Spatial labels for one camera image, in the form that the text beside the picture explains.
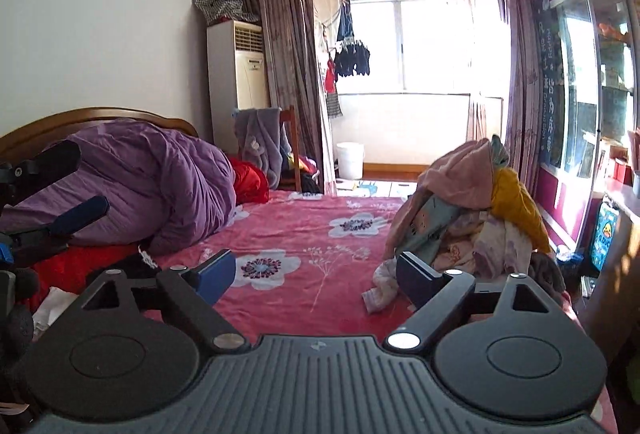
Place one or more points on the right curtain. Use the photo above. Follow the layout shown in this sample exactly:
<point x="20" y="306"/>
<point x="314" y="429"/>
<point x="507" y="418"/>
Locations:
<point x="523" y="118"/>

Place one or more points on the white floral pyjama garment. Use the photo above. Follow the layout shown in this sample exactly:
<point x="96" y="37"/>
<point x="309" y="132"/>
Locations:
<point x="478" y="243"/>

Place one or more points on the red pillow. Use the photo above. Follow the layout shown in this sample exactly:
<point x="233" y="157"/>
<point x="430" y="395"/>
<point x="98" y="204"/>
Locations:
<point x="68" y="270"/>

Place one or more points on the white floor air conditioner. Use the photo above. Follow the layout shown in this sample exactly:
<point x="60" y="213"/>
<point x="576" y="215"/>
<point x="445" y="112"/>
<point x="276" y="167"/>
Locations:
<point x="237" y="77"/>

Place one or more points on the checkered bag on conditioner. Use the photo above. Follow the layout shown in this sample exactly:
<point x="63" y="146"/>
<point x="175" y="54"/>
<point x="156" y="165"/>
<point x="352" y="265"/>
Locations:
<point x="218" y="11"/>

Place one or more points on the left curtain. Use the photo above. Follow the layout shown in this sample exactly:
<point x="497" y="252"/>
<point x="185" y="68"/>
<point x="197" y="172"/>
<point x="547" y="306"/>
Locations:
<point x="293" y="75"/>

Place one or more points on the yellow garment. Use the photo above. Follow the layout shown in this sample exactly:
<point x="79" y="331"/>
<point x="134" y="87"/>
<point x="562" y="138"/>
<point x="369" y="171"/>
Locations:
<point x="511" y="201"/>

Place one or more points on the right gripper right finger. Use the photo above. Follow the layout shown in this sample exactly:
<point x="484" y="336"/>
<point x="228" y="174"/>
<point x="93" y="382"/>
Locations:
<point x="439" y="299"/>

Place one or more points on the teal cartoon print garment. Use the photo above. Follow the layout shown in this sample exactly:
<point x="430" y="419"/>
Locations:
<point x="436" y="214"/>

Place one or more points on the curtain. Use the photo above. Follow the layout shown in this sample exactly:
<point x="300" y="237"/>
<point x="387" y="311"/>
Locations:
<point x="523" y="118"/>
<point x="293" y="75"/>

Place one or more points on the glass display cabinet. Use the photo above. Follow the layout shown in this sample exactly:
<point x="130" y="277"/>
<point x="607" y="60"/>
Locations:
<point x="588" y="85"/>

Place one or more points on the hanging dark laundry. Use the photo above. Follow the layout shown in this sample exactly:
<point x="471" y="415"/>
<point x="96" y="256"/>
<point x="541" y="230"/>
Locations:
<point x="349" y="57"/>

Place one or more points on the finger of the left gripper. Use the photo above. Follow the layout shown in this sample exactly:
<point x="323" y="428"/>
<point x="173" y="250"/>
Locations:
<point x="53" y="236"/>
<point x="23" y="180"/>

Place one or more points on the white plastic bucket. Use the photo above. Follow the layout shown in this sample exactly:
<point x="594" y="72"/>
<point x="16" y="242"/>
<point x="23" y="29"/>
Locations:
<point x="350" y="157"/>

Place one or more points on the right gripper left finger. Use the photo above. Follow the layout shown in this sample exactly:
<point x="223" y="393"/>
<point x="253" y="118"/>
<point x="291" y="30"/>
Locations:
<point x="187" y="299"/>

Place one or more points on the pink garment on pile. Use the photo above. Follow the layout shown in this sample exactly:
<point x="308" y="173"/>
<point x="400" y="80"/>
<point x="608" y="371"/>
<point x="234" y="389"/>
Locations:
<point x="463" y="178"/>

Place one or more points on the wooden headboard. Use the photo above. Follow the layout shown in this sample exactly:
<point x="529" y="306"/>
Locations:
<point x="28" y="140"/>

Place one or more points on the dark grey garment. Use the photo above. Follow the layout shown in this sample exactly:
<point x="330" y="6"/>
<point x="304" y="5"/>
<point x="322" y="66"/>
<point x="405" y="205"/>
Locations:
<point x="546" y="273"/>

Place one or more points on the grey blanket on chair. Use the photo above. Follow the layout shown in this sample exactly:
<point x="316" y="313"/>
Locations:
<point x="263" y="141"/>

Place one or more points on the black garment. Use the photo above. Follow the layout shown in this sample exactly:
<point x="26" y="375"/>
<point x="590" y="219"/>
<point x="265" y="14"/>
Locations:
<point x="135" y="266"/>

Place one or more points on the wooden chair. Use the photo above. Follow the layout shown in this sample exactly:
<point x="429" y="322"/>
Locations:
<point x="291" y="174"/>

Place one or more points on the purple duvet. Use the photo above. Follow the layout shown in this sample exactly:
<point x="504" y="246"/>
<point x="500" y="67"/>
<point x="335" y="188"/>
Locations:
<point x="166" y="190"/>

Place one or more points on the pink floral bed blanket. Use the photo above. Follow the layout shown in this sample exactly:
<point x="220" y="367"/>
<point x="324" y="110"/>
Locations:
<point x="302" y="264"/>

